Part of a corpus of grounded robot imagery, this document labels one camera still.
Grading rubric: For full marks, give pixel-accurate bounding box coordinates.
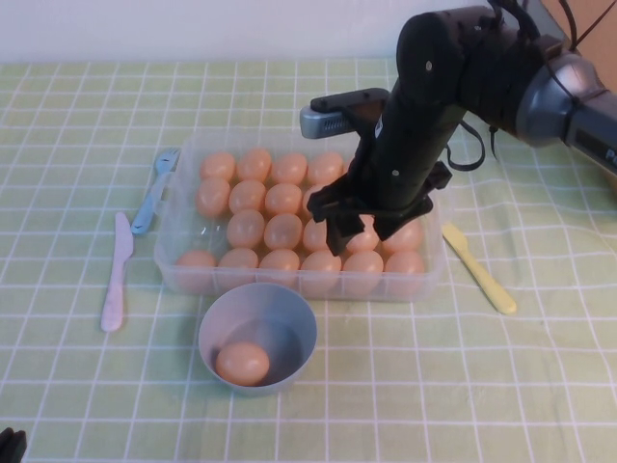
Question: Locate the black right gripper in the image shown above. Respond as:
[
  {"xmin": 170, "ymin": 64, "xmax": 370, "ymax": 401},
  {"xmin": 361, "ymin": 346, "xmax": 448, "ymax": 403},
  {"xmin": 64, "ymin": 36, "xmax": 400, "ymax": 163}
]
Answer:
[{"xmin": 308, "ymin": 95, "xmax": 467, "ymax": 256}]

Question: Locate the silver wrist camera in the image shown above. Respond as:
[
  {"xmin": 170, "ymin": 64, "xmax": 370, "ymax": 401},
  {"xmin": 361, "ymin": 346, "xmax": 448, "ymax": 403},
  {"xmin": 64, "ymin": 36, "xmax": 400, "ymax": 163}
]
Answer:
[{"xmin": 298, "ymin": 88, "xmax": 390, "ymax": 140}]

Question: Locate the blue plastic fork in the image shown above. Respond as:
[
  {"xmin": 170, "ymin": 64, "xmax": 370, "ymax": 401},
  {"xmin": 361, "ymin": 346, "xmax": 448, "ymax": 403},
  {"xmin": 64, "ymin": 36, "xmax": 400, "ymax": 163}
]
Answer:
[{"xmin": 129, "ymin": 147, "xmax": 183, "ymax": 236}]

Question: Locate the clear plastic egg box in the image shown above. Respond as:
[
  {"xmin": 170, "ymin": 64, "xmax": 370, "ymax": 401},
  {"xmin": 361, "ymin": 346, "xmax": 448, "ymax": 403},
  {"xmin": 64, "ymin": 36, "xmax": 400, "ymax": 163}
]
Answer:
[{"xmin": 152, "ymin": 129, "xmax": 452, "ymax": 303}]

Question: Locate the black camera cable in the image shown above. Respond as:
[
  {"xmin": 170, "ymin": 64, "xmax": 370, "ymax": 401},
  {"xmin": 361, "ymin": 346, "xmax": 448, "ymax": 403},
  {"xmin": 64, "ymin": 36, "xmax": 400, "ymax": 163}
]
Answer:
[{"xmin": 444, "ymin": 119, "xmax": 486, "ymax": 172}]

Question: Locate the pink plastic knife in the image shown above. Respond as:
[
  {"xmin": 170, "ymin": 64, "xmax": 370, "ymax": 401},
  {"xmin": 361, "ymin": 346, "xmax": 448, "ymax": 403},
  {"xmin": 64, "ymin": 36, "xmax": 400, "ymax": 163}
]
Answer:
[{"xmin": 99, "ymin": 211, "xmax": 136, "ymax": 333}]

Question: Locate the blue plastic bowl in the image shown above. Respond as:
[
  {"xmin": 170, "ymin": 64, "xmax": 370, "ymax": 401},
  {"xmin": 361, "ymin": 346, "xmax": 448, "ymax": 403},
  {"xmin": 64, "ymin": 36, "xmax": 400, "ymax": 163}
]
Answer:
[{"xmin": 198, "ymin": 283, "xmax": 318, "ymax": 399}]

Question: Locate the green checked tablecloth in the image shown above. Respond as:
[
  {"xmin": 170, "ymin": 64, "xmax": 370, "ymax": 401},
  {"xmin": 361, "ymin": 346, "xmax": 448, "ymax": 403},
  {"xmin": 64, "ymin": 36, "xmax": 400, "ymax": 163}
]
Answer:
[{"xmin": 0, "ymin": 56, "xmax": 617, "ymax": 463}]

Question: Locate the yellow plastic knife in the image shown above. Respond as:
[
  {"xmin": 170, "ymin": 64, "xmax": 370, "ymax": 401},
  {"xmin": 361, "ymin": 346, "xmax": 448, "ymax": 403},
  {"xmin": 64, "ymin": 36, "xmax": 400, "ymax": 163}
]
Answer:
[{"xmin": 442, "ymin": 221, "xmax": 518, "ymax": 315}]

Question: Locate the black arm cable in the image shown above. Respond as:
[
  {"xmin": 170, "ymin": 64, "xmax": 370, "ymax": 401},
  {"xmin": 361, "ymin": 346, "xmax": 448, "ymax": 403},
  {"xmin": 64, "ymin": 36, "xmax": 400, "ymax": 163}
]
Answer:
[{"xmin": 487, "ymin": 0, "xmax": 544, "ymax": 44}]

